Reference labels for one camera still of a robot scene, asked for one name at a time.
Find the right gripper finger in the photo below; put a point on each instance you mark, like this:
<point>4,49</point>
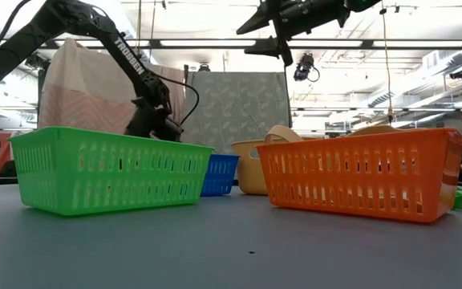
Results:
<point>261,20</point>
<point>269,47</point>

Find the green slotted plastic basket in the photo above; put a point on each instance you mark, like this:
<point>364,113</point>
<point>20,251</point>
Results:
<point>54,172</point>

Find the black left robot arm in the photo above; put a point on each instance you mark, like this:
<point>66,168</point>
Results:
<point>14,44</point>

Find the black dome lamp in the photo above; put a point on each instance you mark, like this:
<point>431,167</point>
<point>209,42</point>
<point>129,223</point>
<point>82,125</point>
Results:
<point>204,68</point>

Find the grey leaf-print cloth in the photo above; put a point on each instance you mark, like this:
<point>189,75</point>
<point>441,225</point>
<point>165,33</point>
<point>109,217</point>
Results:
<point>235,108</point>

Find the pink zigzag cloth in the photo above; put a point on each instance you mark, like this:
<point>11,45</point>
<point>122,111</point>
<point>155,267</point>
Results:
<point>86,92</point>

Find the blue plastic basket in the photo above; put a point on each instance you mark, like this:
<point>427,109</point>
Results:
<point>221,176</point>

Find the yellow plastic basket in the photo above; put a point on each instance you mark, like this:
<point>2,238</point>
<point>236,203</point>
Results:
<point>251,172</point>

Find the orange slotted plastic basket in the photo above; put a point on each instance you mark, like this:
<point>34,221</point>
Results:
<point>355,142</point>

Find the black mounted device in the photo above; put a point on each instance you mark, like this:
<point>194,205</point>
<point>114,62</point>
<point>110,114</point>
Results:
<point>34,61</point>

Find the red cloth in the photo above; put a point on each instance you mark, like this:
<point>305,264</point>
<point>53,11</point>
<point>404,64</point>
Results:
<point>3,156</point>

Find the black ceiling device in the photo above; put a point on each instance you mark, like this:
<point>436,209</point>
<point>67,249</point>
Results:
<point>459,74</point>

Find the black hanging camera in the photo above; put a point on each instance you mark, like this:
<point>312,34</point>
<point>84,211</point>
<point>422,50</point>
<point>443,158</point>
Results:
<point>304,66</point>

